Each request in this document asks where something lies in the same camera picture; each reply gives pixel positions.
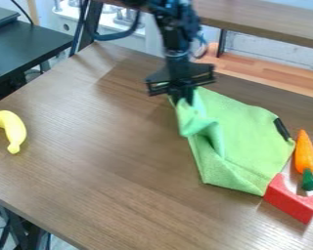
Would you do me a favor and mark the wooden shelf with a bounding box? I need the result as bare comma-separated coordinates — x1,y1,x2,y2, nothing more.
193,0,313,102

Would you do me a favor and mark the red toy block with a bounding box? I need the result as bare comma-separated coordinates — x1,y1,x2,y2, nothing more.
262,172,313,226

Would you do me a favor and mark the green cloth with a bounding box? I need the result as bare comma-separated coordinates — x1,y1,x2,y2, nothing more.
168,85,296,197

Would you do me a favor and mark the orange toy carrot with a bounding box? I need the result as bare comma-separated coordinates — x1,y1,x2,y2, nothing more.
291,129,313,192

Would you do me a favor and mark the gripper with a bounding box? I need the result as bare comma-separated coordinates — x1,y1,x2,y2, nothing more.
143,53,218,106

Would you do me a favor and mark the yellow toy banana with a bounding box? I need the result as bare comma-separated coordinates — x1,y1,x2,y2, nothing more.
0,109,29,155

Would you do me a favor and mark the black side table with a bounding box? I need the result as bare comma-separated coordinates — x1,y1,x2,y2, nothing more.
0,3,76,105

